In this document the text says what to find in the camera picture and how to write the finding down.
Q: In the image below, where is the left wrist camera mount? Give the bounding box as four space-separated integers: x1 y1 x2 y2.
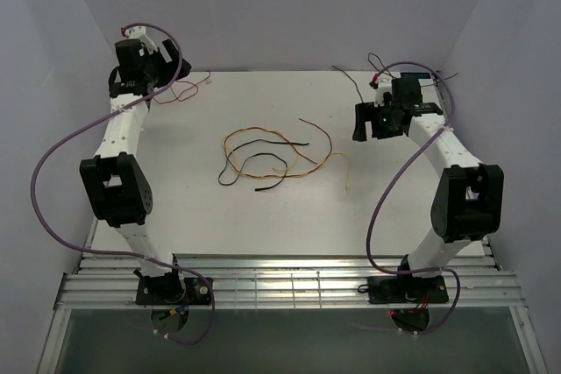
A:
121 25 158 54

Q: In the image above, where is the black wire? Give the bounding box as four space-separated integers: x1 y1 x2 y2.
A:
331 52 461 106
217 138 311 193

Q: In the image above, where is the right blue logo sticker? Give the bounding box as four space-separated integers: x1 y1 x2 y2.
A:
400 72 431 80

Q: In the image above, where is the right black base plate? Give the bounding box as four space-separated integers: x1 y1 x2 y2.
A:
358 276 449 304

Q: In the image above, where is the yellow wire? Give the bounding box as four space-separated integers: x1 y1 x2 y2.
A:
222 128 352 192

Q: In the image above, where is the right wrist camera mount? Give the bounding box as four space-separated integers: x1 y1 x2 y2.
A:
369 74 393 103

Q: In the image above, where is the aluminium rail frame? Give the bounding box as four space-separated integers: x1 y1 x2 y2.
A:
36 74 549 374

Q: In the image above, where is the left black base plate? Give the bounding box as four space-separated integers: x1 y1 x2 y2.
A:
134 273 211 307

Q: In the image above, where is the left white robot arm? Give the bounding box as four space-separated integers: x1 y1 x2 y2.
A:
79 35 190 304

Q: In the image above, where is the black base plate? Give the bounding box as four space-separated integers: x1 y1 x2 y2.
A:
358 276 449 304
134 273 211 307

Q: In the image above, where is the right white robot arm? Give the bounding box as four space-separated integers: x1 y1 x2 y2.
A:
352 73 504 304

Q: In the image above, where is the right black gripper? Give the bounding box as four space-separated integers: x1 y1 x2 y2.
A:
352 100 404 142

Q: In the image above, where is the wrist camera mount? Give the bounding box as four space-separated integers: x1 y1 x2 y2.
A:
369 74 393 103
121 25 158 54

